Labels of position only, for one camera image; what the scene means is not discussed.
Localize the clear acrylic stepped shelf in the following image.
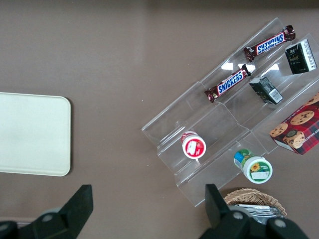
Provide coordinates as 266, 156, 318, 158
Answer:
141, 17, 319, 208

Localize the green lid yogurt cup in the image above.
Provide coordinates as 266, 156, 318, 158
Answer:
233, 148, 273, 184

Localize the light wicker basket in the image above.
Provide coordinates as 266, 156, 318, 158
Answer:
222, 188, 288, 219

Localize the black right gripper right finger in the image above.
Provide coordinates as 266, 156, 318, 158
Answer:
199, 184, 252, 239

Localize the Snickers chocolate bar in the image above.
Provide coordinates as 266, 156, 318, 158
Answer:
204, 63, 252, 103
243, 24, 297, 63

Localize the red lid yogurt cup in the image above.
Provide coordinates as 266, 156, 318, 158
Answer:
180, 130, 207, 159

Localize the aluminium foil tray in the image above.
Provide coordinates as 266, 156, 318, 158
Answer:
228, 203, 285, 226

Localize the cream rectangular tray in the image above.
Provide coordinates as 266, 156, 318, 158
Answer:
0, 92, 72, 177

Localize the dark green drink carton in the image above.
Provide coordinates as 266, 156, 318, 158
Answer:
249, 76, 284, 105
284, 40, 318, 75

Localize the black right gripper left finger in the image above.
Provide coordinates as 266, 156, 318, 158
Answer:
21, 184, 94, 239

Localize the red tartan cookie box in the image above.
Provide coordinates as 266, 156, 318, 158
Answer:
269, 92, 319, 155

